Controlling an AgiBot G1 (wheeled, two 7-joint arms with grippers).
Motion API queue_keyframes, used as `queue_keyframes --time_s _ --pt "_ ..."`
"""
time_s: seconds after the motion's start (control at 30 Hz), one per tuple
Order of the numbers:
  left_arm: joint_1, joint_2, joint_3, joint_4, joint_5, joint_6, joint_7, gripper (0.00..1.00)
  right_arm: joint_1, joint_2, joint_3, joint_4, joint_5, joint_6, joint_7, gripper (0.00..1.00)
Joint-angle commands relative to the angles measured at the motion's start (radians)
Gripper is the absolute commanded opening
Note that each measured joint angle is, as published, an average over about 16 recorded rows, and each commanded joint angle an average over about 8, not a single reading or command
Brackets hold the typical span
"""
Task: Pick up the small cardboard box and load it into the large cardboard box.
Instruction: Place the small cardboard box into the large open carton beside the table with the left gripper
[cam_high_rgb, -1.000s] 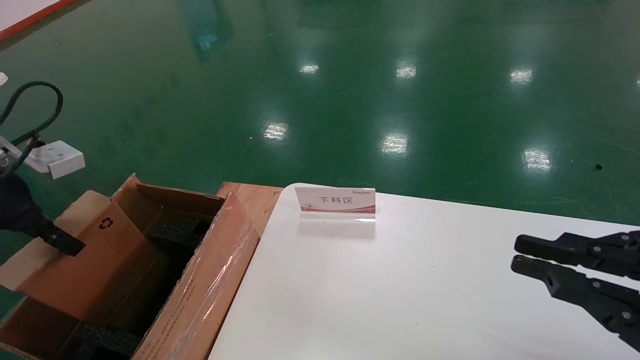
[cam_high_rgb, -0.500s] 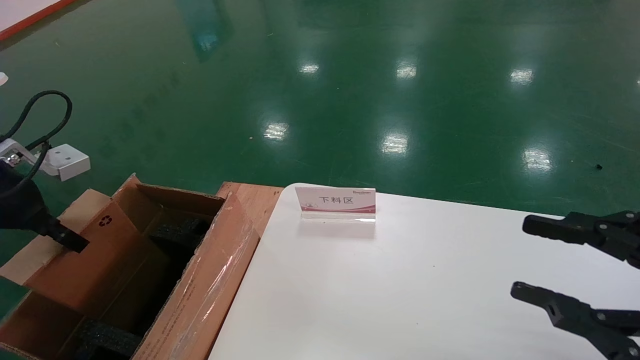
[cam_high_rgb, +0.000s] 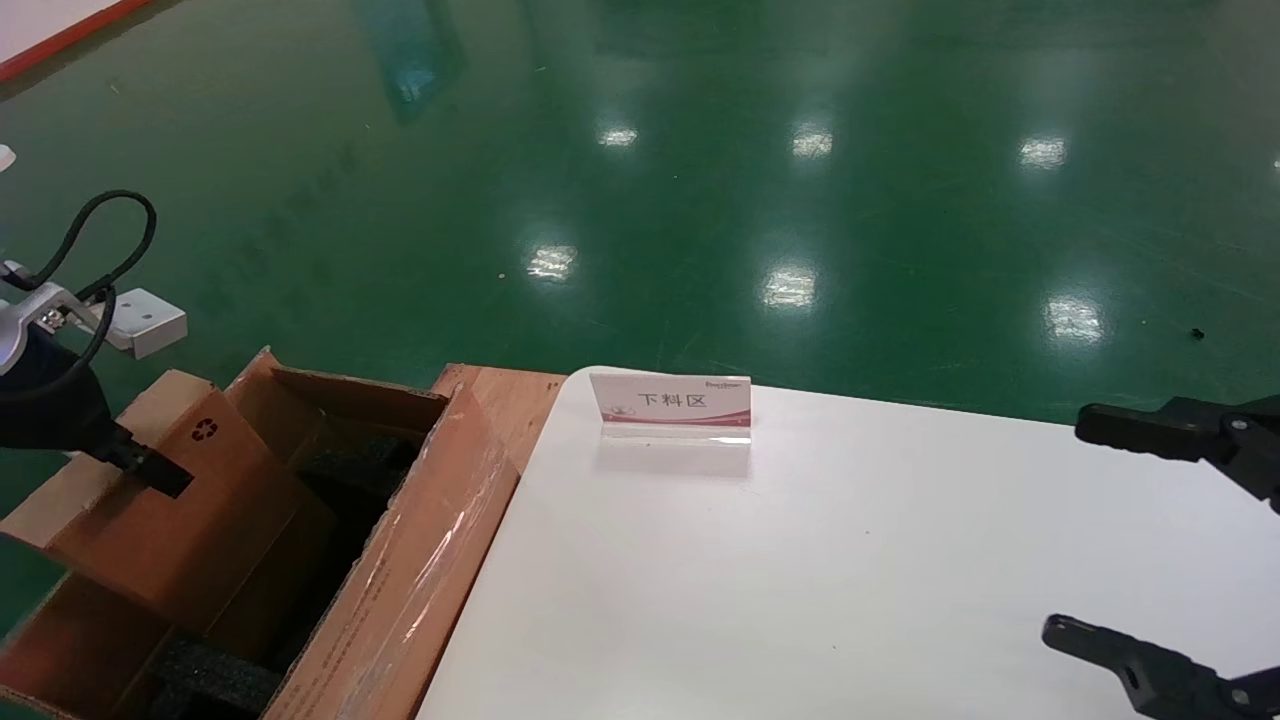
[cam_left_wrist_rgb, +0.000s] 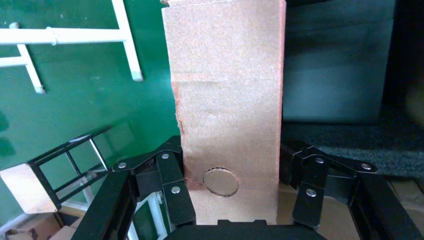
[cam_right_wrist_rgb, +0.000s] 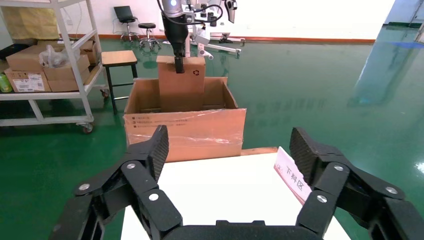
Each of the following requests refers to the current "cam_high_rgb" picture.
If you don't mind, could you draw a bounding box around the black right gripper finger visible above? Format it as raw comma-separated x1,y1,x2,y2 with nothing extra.
1042,614,1280,720
1075,396,1280,513

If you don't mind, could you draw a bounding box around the small cardboard box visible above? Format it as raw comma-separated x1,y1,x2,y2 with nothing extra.
0,368,336,636

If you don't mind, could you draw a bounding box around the acrylic sign with Chinese text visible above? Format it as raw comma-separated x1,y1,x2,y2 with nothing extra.
588,371,753,447

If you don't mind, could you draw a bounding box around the black looped cable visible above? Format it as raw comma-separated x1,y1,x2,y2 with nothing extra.
25,190,158,301

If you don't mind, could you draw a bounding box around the large open cardboard box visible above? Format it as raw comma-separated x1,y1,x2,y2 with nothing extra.
0,345,521,720

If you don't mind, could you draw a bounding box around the brown wooden board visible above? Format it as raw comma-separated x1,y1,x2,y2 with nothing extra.
430,363,569,481

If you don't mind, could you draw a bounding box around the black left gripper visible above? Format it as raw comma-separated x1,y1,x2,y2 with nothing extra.
0,325,194,499

